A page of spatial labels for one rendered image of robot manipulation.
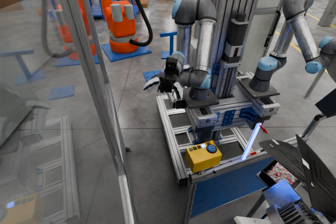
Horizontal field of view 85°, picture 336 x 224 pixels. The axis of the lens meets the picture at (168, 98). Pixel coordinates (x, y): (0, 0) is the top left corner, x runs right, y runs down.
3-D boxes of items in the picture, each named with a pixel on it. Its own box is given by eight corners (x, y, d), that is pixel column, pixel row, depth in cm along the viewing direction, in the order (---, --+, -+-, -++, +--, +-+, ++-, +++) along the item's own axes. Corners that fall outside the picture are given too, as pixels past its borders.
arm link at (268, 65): (251, 75, 140) (256, 58, 131) (260, 69, 146) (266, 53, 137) (266, 82, 132) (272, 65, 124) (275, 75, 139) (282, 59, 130)
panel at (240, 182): (188, 219, 154) (196, 181, 113) (187, 217, 155) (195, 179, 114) (267, 187, 175) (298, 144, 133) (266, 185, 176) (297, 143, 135)
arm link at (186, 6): (191, 87, 127) (199, -1, 92) (169, 84, 129) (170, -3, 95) (193, 78, 136) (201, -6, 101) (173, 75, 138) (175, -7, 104)
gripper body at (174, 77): (173, 97, 80) (178, 81, 89) (176, 81, 75) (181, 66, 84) (156, 92, 81) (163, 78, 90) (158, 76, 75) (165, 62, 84)
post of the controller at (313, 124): (305, 138, 128) (320, 118, 116) (301, 135, 130) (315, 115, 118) (308, 137, 129) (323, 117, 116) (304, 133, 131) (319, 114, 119)
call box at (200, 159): (192, 175, 96) (194, 164, 89) (184, 159, 103) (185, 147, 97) (219, 165, 100) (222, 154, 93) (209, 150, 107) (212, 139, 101)
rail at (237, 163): (191, 185, 111) (192, 178, 106) (188, 179, 113) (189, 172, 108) (304, 144, 134) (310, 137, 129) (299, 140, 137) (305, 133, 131)
